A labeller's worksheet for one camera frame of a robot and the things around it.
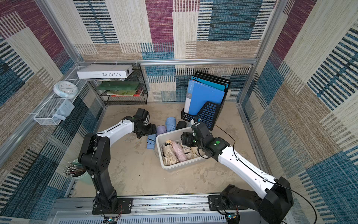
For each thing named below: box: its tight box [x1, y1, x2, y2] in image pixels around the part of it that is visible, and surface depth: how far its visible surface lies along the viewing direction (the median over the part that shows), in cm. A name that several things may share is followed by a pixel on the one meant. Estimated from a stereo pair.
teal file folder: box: [191, 75, 229, 92], surface depth 91 cm
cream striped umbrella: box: [180, 143, 194, 161], surface depth 89 cm
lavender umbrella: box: [156, 124, 167, 136], surface depth 103 cm
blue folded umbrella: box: [165, 116, 177, 133], surface depth 104 cm
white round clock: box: [53, 80, 79, 99], surface depth 76 cm
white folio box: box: [76, 64, 134, 79], surface depth 81 cm
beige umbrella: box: [162, 140, 180, 166], surface depth 84 cm
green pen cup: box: [69, 157, 95, 186], surface depth 71 cm
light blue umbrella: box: [146, 133, 157, 150], surface depth 96 cm
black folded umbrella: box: [175, 120, 187, 130], surface depth 107 cm
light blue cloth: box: [52, 98, 76, 121], surface depth 70 cm
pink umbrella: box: [169, 140, 187, 162], surface depth 89 cm
